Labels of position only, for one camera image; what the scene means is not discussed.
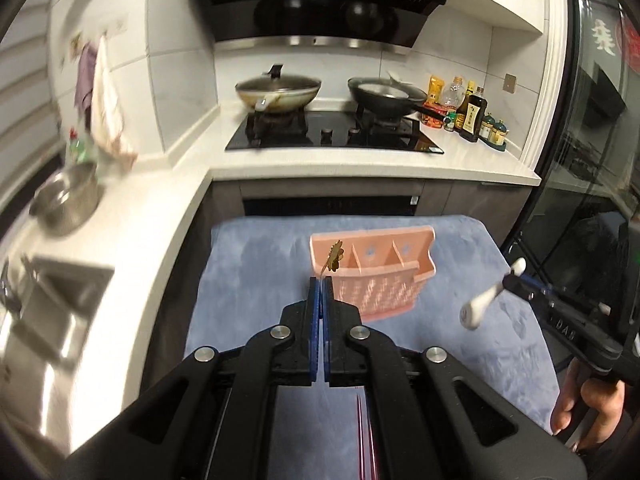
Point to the clear plastic oil bottle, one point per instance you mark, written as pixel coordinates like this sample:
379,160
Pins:
453,95

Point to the right hand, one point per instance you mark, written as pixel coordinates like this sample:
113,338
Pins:
608,400

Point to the stainless steel sink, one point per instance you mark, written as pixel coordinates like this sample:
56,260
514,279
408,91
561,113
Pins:
42,344

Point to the steel bowl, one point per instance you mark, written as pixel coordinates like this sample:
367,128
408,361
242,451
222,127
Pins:
67,200

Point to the black gas stove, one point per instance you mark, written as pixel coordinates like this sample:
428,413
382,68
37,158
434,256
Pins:
330,129

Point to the green dish soap bottle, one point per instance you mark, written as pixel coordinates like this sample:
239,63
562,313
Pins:
80,149

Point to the white hanging towel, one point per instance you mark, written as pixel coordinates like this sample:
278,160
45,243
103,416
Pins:
107,123

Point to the pink plastic utensil holder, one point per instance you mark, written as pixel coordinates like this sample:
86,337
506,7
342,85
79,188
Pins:
382,272

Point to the dark red chopstick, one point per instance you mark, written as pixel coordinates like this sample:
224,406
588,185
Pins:
366,455

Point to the dark soy sauce bottle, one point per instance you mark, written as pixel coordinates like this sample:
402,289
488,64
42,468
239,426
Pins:
475,113

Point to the yellow cap sauce bottle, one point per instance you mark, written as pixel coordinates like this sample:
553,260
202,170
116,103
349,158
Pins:
463,108

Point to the green condiment jar set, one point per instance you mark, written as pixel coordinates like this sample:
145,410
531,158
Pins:
493,132

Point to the wall power socket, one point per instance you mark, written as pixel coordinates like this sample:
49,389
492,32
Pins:
509,83

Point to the gold decorated chopstick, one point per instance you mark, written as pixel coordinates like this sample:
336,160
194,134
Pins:
334,258

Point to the beige wok with lid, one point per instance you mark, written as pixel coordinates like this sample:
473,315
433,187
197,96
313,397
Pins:
274,92

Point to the white spatula in wok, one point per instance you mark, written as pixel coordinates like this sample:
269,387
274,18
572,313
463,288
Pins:
397,80

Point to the chrome faucet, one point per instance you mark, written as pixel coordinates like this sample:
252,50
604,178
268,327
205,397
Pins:
8,296

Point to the yellow snack bag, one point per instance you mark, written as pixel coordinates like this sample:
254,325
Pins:
434,90

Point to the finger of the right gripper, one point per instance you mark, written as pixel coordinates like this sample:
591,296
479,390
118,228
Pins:
519,285

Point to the red instant noodle cup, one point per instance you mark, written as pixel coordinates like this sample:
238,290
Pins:
435,116

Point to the small green spice jar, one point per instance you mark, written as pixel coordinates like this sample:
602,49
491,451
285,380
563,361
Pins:
450,121

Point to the black wok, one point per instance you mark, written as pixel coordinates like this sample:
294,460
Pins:
384,99

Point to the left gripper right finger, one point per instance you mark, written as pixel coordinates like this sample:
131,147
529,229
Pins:
395,382

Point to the purple hanging cloth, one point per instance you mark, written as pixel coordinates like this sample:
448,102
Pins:
85,77

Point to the white ceramic spoon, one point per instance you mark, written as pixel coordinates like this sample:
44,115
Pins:
473,312

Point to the blue grey cloth mat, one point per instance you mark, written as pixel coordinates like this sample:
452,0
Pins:
257,266

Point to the white window blind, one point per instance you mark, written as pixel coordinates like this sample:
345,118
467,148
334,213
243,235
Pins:
29,134

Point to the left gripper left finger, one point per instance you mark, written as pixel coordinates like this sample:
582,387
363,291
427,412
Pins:
286,355

